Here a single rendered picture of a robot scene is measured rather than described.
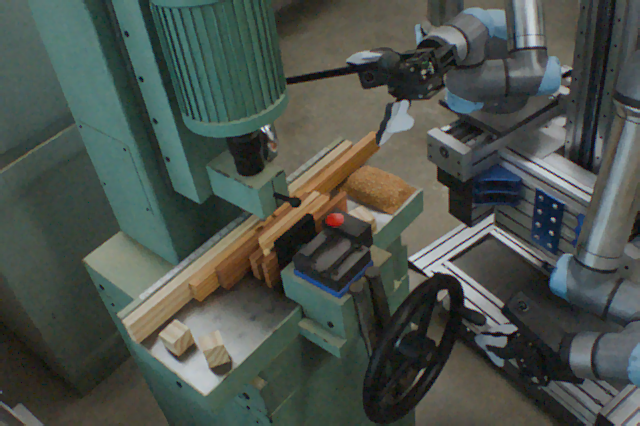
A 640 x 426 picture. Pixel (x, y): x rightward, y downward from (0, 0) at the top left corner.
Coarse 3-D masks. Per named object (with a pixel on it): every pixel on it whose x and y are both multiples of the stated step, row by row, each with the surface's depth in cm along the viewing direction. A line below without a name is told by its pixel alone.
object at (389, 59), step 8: (384, 56) 96; (392, 56) 96; (360, 64) 102; (368, 64) 100; (376, 64) 99; (384, 64) 96; (392, 64) 96; (400, 64) 97; (312, 72) 111; (320, 72) 109; (328, 72) 107; (336, 72) 106; (344, 72) 104; (352, 72) 103; (384, 72) 97; (392, 72) 97; (288, 80) 115; (296, 80) 114; (304, 80) 112; (312, 80) 111
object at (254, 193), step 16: (224, 160) 118; (208, 176) 119; (224, 176) 115; (240, 176) 114; (256, 176) 113; (272, 176) 113; (224, 192) 119; (240, 192) 115; (256, 192) 111; (272, 192) 114; (288, 192) 117; (256, 208) 114; (272, 208) 115
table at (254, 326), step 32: (416, 192) 131; (384, 224) 125; (224, 288) 117; (256, 288) 116; (192, 320) 113; (224, 320) 112; (256, 320) 111; (288, 320) 111; (160, 352) 108; (192, 352) 107; (256, 352) 107; (192, 384) 102; (224, 384) 103
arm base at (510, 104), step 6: (522, 96) 161; (486, 102) 162; (492, 102) 161; (498, 102) 162; (504, 102) 161; (510, 102) 160; (516, 102) 161; (522, 102) 162; (486, 108) 163; (492, 108) 162; (498, 108) 161; (504, 108) 161; (510, 108) 161; (516, 108) 162
